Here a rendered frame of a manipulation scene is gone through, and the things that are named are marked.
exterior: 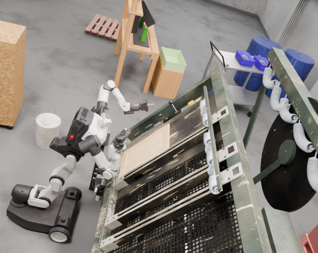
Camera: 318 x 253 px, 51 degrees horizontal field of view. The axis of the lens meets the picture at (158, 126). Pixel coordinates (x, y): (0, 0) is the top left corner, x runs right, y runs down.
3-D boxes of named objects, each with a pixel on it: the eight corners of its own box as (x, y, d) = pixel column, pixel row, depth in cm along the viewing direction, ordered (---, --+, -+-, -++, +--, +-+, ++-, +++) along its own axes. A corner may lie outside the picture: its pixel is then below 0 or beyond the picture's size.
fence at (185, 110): (125, 149, 332) (122, 147, 330) (203, 99, 293) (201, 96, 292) (124, 152, 328) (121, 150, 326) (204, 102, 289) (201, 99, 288)
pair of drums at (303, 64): (294, 107, 722) (320, 67, 663) (235, 90, 709) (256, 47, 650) (286, 88, 790) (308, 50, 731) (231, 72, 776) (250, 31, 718)
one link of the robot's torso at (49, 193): (33, 206, 328) (50, 177, 303) (39, 191, 344) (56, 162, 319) (48, 212, 332) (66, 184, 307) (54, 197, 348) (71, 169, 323)
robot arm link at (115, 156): (112, 148, 246) (110, 162, 254) (122, 146, 251) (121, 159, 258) (108, 143, 251) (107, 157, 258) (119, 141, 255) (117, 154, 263)
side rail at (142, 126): (131, 137, 354) (124, 131, 350) (218, 80, 310) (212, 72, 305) (131, 141, 350) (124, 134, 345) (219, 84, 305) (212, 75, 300)
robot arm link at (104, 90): (98, 82, 311) (94, 103, 302) (104, 77, 301) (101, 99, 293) (108, 86, 317) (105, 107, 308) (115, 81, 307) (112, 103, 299)
